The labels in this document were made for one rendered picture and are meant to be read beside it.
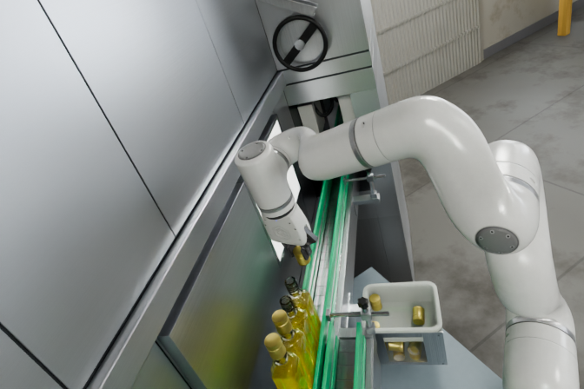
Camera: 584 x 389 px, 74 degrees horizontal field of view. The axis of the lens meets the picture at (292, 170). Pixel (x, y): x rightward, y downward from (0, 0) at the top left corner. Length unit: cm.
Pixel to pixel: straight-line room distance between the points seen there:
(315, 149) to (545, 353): 55
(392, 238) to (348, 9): 112
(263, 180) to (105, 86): 33
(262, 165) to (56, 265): 39
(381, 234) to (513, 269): 135
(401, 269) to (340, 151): 161
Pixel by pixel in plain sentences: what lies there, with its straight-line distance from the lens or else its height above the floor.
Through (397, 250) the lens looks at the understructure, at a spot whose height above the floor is 52.
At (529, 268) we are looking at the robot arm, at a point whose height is 146.
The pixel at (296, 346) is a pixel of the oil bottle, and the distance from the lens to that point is 95.
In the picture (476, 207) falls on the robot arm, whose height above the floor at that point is 163.
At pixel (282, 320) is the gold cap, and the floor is 133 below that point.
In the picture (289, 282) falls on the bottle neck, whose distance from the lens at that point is 101.
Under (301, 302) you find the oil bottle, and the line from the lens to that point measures 102.
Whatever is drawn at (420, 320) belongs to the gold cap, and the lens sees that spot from 129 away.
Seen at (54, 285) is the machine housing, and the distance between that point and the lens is 63.
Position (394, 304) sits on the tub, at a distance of 137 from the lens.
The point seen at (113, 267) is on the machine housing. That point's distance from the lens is 71.
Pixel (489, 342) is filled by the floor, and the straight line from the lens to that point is 242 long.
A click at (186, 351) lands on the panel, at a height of 143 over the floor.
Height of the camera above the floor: 201
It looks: 30 degrees down
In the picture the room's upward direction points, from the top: 19 degrees counter-clockwise
